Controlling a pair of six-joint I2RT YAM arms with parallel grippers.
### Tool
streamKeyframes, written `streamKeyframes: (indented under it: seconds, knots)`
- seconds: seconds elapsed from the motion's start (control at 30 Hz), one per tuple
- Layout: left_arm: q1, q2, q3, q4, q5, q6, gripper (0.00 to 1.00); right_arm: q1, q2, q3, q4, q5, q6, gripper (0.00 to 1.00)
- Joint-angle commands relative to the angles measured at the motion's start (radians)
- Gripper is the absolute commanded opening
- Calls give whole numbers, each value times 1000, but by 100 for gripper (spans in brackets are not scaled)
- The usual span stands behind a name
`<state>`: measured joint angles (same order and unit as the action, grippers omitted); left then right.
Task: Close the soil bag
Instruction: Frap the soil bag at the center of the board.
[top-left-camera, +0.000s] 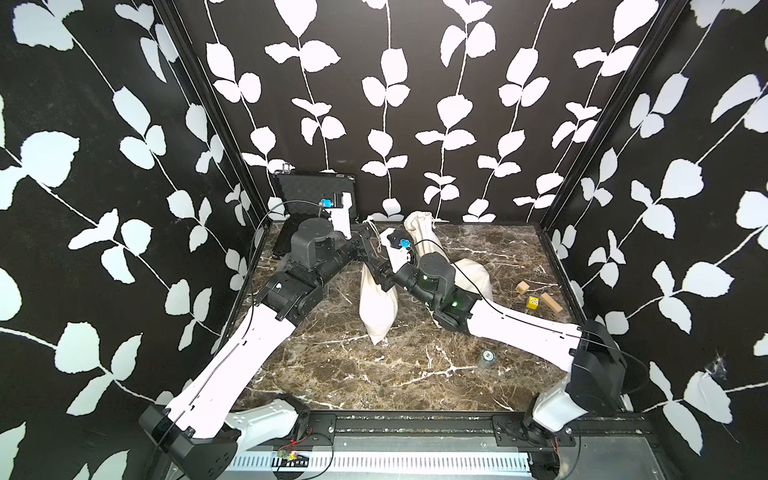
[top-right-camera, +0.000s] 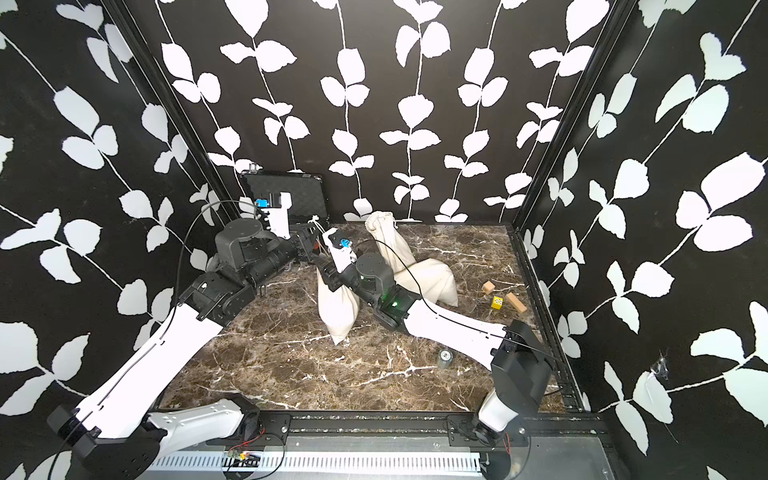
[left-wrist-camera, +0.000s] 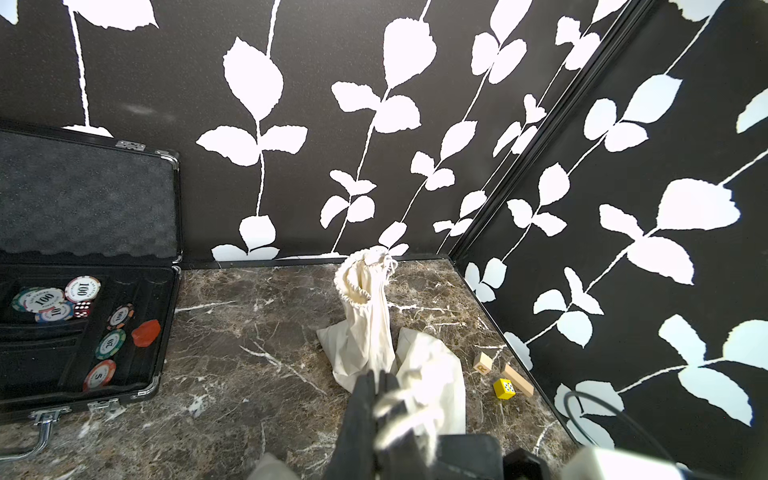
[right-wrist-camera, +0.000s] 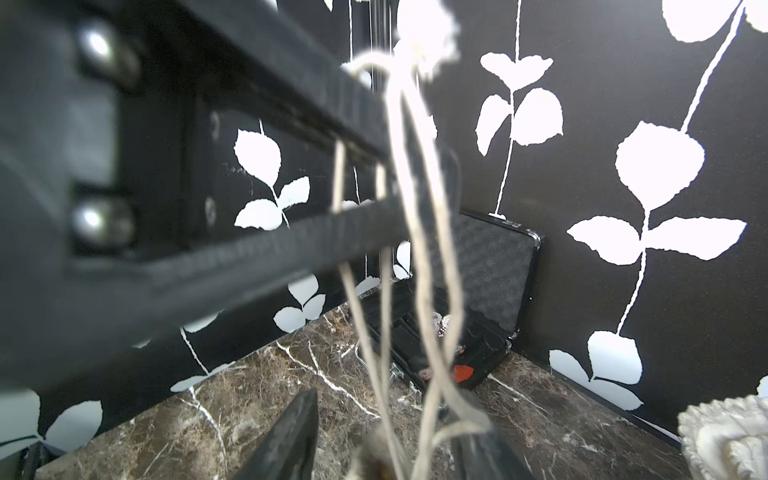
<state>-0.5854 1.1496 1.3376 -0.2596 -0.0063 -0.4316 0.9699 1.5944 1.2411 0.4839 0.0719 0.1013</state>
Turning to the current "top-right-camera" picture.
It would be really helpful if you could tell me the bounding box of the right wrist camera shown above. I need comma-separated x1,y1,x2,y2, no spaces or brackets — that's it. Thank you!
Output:
322,228,357,273

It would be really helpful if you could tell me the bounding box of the poker chip stack roll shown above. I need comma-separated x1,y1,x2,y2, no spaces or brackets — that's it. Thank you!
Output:
437,348,454,369

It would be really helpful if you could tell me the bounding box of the tall white cloth bag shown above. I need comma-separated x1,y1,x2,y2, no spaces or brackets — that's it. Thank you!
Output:
365,211,416,273

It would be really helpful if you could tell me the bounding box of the long wooden block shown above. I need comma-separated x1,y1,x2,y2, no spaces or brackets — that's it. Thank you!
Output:
505,292,528,313

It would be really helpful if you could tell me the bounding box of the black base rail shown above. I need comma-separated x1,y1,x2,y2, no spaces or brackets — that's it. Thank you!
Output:
143,410,613,448

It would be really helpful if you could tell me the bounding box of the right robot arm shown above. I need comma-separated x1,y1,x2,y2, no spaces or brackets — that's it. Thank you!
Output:
313,252,556,447

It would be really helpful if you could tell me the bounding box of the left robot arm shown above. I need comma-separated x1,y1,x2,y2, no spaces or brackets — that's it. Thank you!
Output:
48,218,318,479

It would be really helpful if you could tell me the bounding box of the black poker chip case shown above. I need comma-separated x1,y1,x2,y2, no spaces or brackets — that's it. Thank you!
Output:
240,170,330,227

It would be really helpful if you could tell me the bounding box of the white perforated strip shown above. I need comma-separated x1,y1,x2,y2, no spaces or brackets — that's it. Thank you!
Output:
148,451,481,476

